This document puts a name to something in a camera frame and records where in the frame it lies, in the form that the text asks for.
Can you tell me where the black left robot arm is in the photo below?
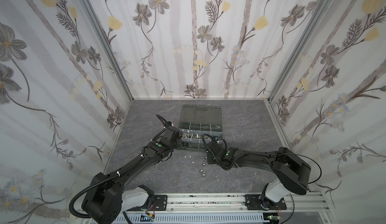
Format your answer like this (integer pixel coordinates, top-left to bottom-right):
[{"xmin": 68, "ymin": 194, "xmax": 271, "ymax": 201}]
[{"xmin": 68, "ymin": 115, "xmax": 182, "ymax": 224}]

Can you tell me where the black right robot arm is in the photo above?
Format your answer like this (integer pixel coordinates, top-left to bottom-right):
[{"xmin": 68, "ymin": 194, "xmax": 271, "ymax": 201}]
[{"xmin": 201, "ymin": 134, "xmax": 322, "ymax": 211}]

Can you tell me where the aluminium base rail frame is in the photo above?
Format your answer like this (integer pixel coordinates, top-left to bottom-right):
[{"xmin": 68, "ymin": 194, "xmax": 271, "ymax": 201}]
[{"xmin": 112, "ymin": 192, "xmax": 336, "ymax": 224}]

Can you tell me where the grey plastic organizer box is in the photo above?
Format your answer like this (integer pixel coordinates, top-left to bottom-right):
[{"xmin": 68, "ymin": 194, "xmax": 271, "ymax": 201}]
[{"xmin": 179, "ymin": 104, "xmax": 223, "ymax": 151}]

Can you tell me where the white perforated cable duct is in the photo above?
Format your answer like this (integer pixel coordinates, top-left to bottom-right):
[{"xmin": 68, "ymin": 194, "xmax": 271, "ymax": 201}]
[{"xmin": 127, "ymin": 213, "xmax": 269, "ymax": 224}]

